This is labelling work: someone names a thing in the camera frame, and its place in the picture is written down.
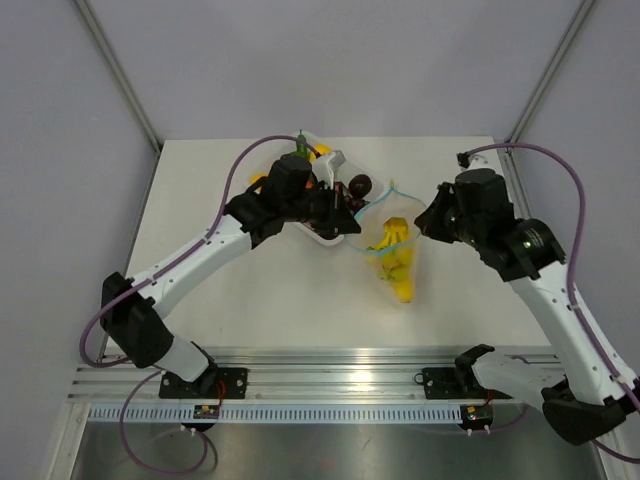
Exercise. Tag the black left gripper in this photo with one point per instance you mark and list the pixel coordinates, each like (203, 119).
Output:
(338, 220)

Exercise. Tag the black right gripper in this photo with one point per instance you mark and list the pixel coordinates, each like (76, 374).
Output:
(429, 222)

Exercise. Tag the clear zip bag teal zipper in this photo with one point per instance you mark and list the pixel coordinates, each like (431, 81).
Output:
(394, 203)

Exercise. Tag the yellow banana toy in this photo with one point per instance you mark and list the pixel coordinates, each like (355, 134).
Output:
(396, 231)

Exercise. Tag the yellow lemon toy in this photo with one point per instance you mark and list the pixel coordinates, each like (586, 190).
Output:
(322, 149)
(404, 290)

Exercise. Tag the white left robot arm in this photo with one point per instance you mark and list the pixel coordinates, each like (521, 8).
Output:
(135, 309)

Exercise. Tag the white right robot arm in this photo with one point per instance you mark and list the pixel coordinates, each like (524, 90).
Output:
(596, 390)

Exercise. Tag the dark grape bunch toy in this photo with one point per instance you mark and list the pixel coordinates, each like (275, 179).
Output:
(354, 205)

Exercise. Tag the dark purple passionfruit toy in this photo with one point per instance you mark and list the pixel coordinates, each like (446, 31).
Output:
(360, 186)

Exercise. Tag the white perforated plastic basket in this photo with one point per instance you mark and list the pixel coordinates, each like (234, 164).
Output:
(258, 162)

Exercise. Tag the green chili pepper toy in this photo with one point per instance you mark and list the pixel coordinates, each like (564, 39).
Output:
(301, 146)

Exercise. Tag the yellow orange mango toy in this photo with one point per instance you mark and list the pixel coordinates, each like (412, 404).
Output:
(256, 178)

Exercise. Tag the right aluminium frame post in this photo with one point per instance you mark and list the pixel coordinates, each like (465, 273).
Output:
(552, 69)

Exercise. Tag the aluminium frame post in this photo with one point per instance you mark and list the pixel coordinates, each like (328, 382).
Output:
(96, 32)
(552, 69)

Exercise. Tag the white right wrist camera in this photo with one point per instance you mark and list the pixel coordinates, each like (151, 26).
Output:
(467, 161)

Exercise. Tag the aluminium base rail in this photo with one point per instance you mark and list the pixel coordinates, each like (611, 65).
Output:
(309, 375)

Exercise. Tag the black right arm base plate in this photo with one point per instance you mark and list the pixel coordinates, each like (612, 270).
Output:
(440, 383)

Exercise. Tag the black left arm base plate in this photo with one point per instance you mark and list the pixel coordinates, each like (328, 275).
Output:
(214, 383)

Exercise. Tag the left aluminium frame post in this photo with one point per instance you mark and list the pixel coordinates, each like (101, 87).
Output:
(96, 32)

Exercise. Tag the white slotted cable duct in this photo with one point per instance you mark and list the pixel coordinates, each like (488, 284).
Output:
(278, 414)

